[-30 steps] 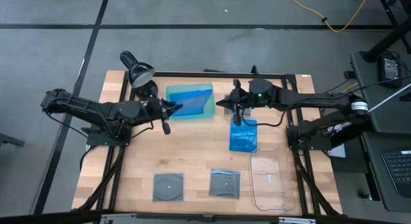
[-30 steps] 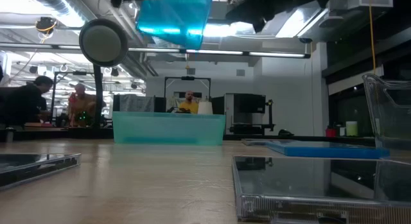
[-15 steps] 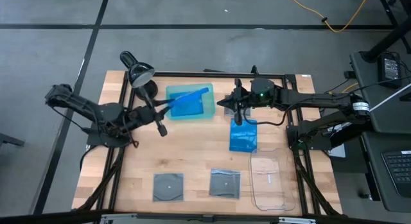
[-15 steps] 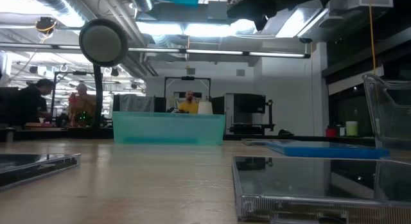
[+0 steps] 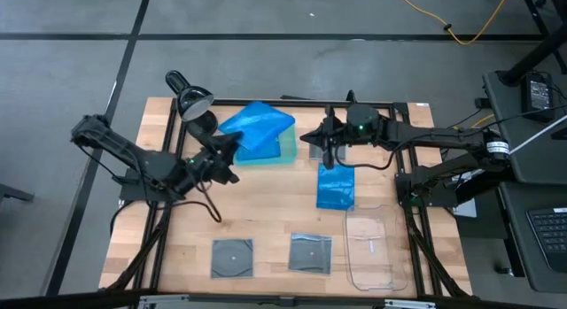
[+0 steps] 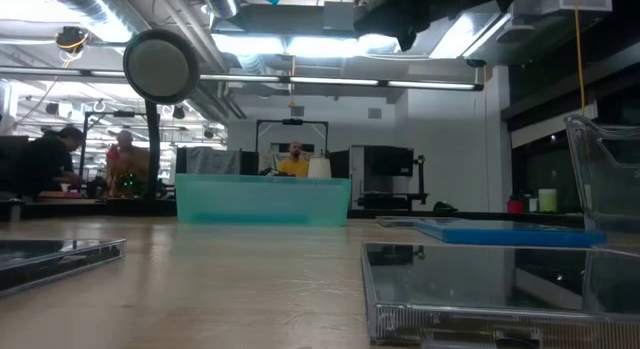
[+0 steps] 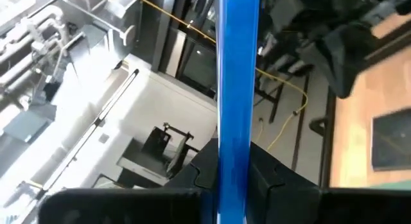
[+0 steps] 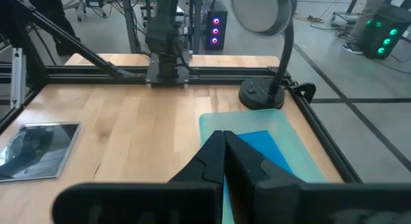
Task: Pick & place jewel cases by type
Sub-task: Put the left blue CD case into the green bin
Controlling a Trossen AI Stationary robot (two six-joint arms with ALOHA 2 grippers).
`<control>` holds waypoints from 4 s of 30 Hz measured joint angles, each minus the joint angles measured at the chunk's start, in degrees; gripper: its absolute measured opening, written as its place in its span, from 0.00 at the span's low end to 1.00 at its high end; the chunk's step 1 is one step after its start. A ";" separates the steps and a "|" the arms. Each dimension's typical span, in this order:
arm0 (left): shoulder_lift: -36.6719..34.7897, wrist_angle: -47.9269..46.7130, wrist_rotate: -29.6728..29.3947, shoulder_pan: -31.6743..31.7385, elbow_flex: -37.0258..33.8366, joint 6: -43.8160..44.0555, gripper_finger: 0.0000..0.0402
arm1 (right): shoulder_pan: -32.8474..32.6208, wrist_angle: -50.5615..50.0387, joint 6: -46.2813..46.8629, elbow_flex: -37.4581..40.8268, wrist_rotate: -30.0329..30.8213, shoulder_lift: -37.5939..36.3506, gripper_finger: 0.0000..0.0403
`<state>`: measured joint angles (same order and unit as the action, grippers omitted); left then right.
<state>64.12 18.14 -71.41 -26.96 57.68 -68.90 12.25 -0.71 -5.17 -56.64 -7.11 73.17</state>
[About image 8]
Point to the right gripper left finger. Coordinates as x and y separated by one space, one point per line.
192 201

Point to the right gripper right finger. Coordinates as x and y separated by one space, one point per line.
273 201

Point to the blue jewel case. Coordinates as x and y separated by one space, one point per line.
263 147

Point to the clear jewel case black inlay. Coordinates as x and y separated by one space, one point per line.
38 150

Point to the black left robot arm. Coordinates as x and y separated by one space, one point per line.
162 28

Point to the translucent teal plastic tray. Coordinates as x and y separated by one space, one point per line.
289 134

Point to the black gooseneck desk lamp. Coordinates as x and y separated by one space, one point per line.
261 94

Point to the black clamp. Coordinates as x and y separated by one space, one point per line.
303 89

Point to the computer tower purple lights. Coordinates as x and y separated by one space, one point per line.
215 28

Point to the grey rolling cart base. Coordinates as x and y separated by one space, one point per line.
345 17

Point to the computer tower green lights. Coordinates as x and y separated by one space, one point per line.
382 34

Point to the person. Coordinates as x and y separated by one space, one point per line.
366 15
54 12

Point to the white office chair base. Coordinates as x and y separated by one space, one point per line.
85 5

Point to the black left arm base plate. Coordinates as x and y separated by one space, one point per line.
167 80

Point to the silver aluminium extrusion post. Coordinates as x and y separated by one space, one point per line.
17 79

